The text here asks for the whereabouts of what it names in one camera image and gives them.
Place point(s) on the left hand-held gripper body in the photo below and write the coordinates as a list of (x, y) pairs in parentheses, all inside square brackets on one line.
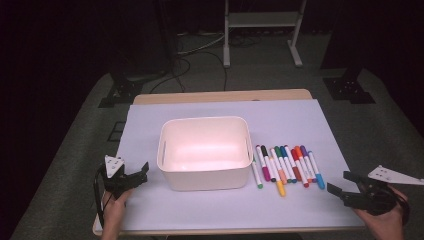
[(113, 165)]

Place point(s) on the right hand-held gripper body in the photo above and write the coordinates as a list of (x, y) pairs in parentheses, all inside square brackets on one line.
[(378, 200)]

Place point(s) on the light blue marker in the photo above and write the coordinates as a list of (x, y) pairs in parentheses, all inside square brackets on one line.
[(320, 181)]

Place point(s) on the brown marker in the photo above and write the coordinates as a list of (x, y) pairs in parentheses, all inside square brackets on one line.
[(296, 173)]

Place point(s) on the purple marker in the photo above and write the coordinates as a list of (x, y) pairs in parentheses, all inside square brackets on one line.
[(303, 150)]

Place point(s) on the yellow marker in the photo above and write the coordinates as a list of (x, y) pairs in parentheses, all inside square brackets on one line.
[(281, 190)]

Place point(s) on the red marker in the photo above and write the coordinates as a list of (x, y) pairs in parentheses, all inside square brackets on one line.
[(294, 155)]

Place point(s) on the orange marker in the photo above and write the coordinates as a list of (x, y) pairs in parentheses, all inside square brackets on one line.
[(298, 150)]

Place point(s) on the white plastic storage bin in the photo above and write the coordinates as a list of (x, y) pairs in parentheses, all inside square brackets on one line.
[(203, 181)]

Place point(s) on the dark blue marker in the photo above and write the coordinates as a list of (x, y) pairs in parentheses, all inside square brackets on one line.
[(283, 150)]

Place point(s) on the dark green marker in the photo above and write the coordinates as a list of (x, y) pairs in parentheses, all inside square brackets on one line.
[(277, 151)]

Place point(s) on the magenta marker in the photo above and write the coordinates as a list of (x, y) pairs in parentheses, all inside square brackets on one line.
[(266, 174)]

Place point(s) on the light green marker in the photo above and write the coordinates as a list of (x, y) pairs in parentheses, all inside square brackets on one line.
[(259, 185)]

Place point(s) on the black marker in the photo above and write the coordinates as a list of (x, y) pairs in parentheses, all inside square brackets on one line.
[(264, 150)]

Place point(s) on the person's right hand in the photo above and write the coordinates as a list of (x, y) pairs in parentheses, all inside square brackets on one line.
[(386, 226)]

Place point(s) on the person's left hand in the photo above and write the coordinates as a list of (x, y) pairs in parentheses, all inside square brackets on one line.
[(114, 210)]

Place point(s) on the white table mat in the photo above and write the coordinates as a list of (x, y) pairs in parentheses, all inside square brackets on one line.
[(200, 206)]

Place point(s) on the black stand base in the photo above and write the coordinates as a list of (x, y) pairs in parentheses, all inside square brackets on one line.
[(121, 90), (348, 89)]

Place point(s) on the white metal stand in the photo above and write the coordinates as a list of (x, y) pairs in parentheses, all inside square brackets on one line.
[(260, 19)]

